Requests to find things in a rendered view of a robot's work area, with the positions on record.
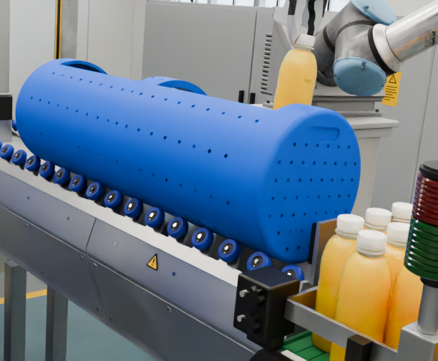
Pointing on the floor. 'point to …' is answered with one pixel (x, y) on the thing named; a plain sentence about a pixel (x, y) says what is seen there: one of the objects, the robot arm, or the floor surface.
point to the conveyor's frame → (275, 356)
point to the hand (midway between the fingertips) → (303, 38)
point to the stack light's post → (424, 344)
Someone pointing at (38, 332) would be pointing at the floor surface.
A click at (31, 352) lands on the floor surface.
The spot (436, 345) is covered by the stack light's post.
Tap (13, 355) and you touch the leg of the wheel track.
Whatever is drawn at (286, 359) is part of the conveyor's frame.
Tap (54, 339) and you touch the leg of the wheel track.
